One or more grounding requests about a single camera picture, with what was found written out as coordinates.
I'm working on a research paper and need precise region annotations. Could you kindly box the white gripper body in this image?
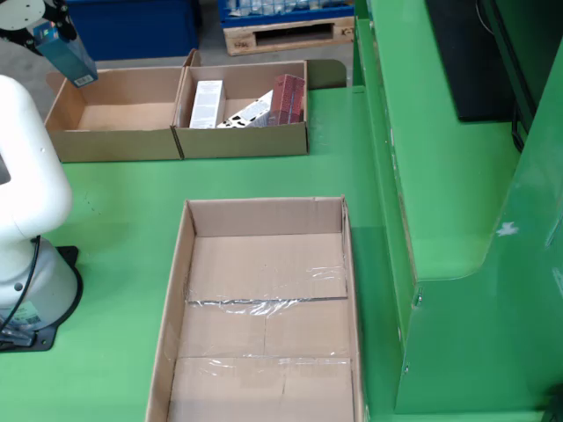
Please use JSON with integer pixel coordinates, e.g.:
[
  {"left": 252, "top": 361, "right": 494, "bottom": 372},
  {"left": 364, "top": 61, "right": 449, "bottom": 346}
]
[{"left": 0, "top": 0, "right": 46, "bottom": 32}]

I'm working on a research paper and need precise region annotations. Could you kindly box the blue product box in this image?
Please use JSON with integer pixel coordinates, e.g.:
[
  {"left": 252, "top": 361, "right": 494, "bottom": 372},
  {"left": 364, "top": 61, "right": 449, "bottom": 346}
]
[{"left": 33, "top": 24, "right": 99, "bottom": 89}]

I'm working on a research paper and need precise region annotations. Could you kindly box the empty cardboard box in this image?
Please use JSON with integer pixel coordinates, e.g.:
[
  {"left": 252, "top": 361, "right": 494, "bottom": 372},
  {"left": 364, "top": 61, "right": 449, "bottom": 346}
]
[{"left": 43, "top": 48, "right": 201, "bottom": 164}]

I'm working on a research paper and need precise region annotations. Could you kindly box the white product box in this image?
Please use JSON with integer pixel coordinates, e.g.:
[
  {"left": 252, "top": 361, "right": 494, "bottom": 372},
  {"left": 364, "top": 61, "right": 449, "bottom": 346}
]
[{"left": 188, "top": 79, "right": 226, "bottom": 129}]

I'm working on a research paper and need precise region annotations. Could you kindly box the cow print product box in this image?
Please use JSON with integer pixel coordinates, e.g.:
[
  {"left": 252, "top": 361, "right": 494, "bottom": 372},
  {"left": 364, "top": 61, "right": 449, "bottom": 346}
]
[{"left": 216, "top": 90, "right": 274, "bottom": 129}]

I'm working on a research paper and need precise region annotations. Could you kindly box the cardboard box with products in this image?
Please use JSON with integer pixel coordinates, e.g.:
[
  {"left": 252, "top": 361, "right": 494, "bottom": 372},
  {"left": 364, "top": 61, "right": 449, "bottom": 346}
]
[{"left": 170, "top": 59, "right": 348, "bottom": 160}]

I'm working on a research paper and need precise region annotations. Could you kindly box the red product box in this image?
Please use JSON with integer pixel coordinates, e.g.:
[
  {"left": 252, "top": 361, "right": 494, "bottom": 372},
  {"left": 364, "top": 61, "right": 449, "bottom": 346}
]
[{"left": 267, "top": 73, "right": 307, "bottom": 127}]

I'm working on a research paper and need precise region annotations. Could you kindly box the large cardboard tray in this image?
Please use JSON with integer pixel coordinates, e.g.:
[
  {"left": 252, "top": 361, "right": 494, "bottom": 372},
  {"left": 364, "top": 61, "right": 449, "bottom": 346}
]
[{"left": 144, "top": 195, "right": 366, "bottom": 422}]

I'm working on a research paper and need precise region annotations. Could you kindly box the blue plastic crate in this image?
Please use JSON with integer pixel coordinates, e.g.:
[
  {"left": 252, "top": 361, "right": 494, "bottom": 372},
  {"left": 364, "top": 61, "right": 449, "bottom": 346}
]
[{"left": 65, "top": 0, "right": 200, "bottom": 62}]

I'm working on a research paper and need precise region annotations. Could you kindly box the wooden pallet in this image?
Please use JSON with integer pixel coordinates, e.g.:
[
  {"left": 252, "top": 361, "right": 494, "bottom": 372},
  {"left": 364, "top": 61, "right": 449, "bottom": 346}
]
[{"left": 223, "top": 17, "right": 355, "bottom": 57}]

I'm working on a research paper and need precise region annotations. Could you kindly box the black base plug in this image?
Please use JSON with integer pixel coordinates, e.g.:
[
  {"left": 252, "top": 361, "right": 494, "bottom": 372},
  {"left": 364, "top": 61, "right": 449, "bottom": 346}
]
[{"left": 0, "top": 325, "right": 37, "bottom": 349}]

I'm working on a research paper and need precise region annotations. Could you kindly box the green metal shelf unit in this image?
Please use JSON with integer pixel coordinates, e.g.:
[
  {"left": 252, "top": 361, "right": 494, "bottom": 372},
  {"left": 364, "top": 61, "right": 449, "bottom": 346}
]
[{"left": 351, "top": 0, "right": 563, "bottom": 415}]

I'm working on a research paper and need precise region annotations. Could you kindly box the thin black cable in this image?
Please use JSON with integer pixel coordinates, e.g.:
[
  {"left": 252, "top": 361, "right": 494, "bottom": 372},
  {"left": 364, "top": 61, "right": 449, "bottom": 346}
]
[{"left": 0, "top": 235, "right": 42, "bottom": 336}]

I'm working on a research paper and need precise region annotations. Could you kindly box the blue wire mesh container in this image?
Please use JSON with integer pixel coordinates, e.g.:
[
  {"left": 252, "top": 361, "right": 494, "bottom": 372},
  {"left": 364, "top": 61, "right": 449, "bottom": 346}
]
[{"left": 217, "top": 0, "right": 355, "bottom": 28}]

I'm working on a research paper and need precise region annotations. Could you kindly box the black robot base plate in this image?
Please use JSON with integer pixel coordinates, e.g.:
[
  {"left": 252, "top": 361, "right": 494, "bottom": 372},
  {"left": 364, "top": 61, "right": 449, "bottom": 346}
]
[{"left": 0, "top": 245, "right": 84, "bottom": 353}]

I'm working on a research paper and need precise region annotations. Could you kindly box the black shelf cable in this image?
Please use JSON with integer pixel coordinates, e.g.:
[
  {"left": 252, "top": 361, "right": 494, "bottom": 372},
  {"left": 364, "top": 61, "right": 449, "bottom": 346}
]
[{"left": 508, "top": 107, "right": 529, "bottom": 153}]

